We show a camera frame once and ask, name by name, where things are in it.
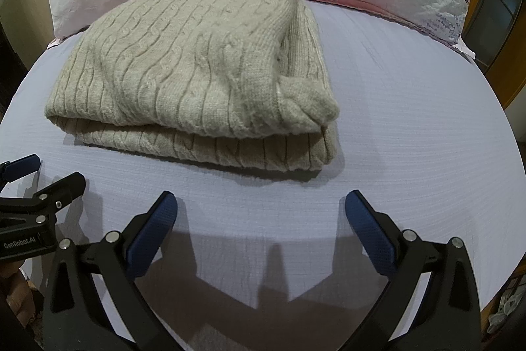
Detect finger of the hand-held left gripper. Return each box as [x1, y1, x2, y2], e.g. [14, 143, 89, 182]
[0, 154, 42, 191]
[0, 172, 87, 221]

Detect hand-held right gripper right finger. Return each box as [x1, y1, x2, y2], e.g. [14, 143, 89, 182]
[339, 190, 482, 351]

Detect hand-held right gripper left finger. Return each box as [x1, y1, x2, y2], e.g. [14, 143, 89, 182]
[42, 190, 184, 351]

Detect beige cable-knit sweater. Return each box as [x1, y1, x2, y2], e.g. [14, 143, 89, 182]
[44, 0, 341, 173]

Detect lavender bed sheet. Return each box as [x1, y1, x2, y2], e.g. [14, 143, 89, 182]
[0, 0, 521, 351]

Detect white crumpled cloth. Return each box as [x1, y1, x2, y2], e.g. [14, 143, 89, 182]
[488, 285, 519, 331]

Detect wooden framed cabinet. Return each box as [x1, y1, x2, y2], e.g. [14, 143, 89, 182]
[464, 0, 526, 109]

